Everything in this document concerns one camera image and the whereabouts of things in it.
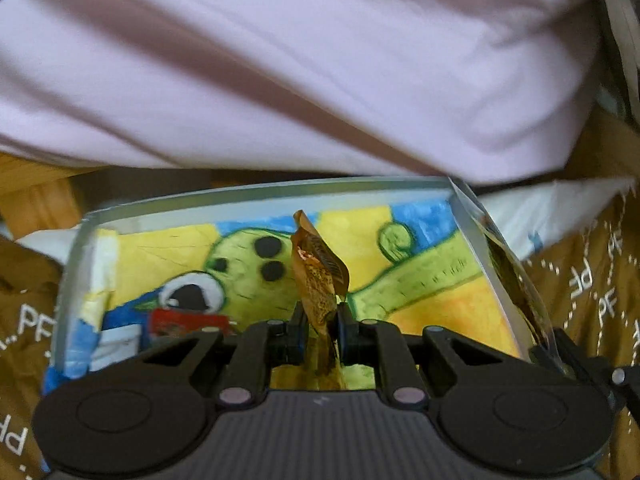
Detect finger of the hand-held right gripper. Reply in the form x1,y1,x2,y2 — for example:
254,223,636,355
530,327,640,411

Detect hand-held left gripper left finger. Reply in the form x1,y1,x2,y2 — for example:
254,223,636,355
132,302,308,406

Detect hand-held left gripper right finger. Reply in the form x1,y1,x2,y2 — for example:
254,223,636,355
336,302,506,406

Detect brown speckled snack packet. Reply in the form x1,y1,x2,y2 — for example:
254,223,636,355
291,210,351,391

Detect clear brown snack packet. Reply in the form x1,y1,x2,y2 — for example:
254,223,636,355
470,205,556,356

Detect metal tin tray with drawing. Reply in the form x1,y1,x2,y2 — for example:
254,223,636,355
42,175,533,401

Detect brown printed blanket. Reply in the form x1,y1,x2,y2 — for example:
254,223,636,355
0,105,640,480

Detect pink garment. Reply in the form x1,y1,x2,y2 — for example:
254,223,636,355
0,0,606,186

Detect wooden furniture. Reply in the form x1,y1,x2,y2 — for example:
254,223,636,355
0,152,83,240

